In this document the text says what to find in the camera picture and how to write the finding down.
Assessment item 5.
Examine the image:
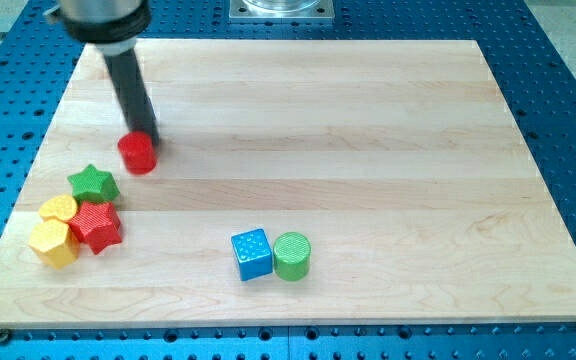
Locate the green cylinder block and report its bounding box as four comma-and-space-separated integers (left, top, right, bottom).
273, 232, 312, 281

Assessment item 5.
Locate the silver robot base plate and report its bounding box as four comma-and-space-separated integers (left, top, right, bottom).
228, 0, 335, 22

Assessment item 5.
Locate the red cylinder block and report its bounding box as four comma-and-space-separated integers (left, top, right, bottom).
117, 131, 157, 175

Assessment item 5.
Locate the yellow heart block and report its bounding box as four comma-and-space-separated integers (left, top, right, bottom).
38, 194, 78, 222

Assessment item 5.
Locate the red star block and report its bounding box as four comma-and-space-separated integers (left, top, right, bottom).
68, 201, 122, 255

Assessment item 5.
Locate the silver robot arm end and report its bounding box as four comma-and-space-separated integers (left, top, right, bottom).
43, 0, 152, 56

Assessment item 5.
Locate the light wooden board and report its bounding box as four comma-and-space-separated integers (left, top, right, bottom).
0, 39, 576, 329

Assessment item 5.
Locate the green star block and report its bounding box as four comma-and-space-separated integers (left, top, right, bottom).
67, 164, 120, 204

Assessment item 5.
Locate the blue perforated table plate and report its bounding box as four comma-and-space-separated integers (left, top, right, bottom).
0, 1, 576, 359

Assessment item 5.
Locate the blue cube block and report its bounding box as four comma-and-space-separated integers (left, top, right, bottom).
231, 228, 273, 281

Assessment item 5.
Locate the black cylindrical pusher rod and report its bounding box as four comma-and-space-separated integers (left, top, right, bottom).
104, 49, 160, 147

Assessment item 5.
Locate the yellow hexagon block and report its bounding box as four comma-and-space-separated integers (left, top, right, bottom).
28, 219, 80, 270

